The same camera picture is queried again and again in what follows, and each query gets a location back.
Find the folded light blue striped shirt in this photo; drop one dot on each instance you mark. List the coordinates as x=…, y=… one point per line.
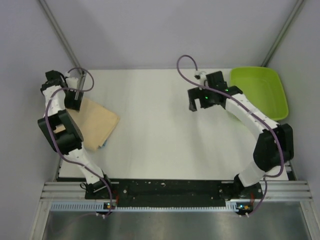
x=103, y=145

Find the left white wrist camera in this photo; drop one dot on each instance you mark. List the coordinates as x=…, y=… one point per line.
x=71, y=82

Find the aluminium frame rail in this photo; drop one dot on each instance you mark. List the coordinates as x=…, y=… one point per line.
x=277, y=191

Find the beige t shirt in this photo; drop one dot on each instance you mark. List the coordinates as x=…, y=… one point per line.
x=95, y=122

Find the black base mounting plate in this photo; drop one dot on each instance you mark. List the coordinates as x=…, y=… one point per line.
x=159, y=193

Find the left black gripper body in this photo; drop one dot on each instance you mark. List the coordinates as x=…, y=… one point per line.
x=70, y=102

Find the green plastic bin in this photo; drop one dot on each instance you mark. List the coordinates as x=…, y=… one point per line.
x=263, y=87

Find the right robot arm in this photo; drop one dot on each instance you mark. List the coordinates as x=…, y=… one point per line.
x=274, y=141

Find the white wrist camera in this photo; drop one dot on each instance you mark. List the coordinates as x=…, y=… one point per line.
x=71, y=82
x=200, y=75

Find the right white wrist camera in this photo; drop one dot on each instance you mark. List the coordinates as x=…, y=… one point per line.
x=200, y=75

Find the grey slotted cable duct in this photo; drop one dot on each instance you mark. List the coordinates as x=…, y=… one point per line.
x=103, y=207

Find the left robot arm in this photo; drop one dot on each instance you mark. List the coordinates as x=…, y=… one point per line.
x=62, y=132

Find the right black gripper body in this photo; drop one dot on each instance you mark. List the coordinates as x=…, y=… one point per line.
x=204, y=96

